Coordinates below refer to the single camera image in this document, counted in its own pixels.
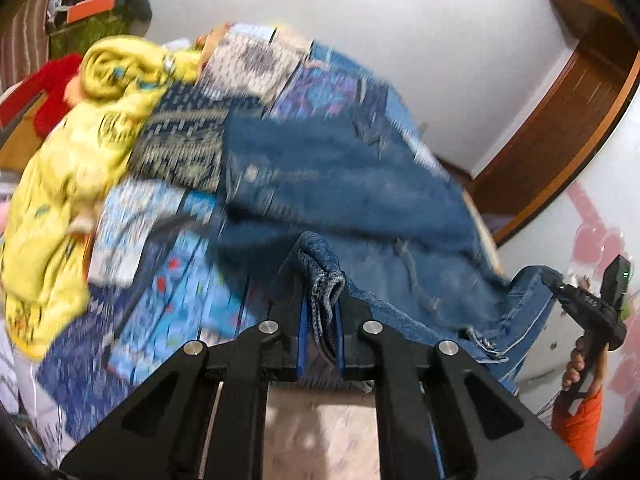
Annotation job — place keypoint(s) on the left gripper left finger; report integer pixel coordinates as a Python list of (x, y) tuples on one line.
[(202, 413)]

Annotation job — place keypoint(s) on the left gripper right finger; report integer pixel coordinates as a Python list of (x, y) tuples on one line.
[(440, 414)]

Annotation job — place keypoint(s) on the blue denim jacket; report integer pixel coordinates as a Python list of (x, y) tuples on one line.
[(351, 208)]

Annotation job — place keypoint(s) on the orange sleeve forearm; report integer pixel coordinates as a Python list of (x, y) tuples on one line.
[(579, 431)]

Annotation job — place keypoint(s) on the right hand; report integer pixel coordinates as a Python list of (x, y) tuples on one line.
[(577, 364)]

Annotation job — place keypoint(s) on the blue patchwork quilt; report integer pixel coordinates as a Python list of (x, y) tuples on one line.
[(190, 276)]

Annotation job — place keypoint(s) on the brown wooden door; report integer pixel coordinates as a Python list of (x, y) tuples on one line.
[(556, 140)]

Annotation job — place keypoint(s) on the yellow printed blanket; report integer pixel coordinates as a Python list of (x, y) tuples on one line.
[(42, 263)]

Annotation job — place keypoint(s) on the wooden upper cabinet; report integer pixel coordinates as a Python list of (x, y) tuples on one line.
[(599, 28)]

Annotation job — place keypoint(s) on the red plush toy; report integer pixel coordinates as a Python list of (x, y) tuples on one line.
[(50, 81)]

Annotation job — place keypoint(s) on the green storage box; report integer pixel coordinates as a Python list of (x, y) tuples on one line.
[(78, 37)]

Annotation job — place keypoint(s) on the red striped curtain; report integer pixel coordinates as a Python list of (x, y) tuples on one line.
[(24, 43)]

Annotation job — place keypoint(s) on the orange box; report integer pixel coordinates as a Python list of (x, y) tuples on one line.
[(87, 8)]

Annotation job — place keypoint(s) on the pink wall sticker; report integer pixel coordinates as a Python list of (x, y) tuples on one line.
[(596, 245)]

